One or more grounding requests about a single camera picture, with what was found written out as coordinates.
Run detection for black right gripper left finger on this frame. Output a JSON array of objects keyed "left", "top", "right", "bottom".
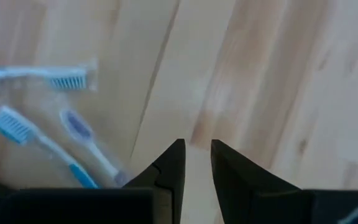
[{"left": 122, "top": 139, "right": 187, "bottom": 224}]

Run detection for white toothbrush purple bristles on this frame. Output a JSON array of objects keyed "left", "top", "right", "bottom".
[{"left": 59, "top": 107, "right": 132, "bottom": 187}]

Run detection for blue toothbrush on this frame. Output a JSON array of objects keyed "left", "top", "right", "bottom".
[
  {"left": 0, "top": 105, "right": 101, "bottom": 190},
  {"left": 0, "top": 60, "right": 98, "bottom": 93}
]

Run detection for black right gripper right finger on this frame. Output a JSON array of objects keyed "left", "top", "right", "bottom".
[{"left": 210, "top": 139, "right": 303, "bottom": 224}]

